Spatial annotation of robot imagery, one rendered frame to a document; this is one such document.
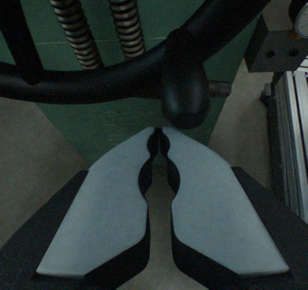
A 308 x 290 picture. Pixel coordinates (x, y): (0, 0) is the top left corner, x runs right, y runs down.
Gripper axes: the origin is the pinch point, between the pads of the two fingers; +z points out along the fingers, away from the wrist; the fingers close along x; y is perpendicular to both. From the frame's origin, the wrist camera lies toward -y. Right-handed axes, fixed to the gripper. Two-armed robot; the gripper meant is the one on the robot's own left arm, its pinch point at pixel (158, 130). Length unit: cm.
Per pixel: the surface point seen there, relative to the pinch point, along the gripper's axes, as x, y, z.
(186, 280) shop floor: 7, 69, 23
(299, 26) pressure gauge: 17.1, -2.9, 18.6
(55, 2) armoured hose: -7.9, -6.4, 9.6
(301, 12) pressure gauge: 16.2, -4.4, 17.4
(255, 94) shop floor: 45, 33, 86
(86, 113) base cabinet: -18.0, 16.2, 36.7
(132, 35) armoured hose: -2.2, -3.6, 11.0
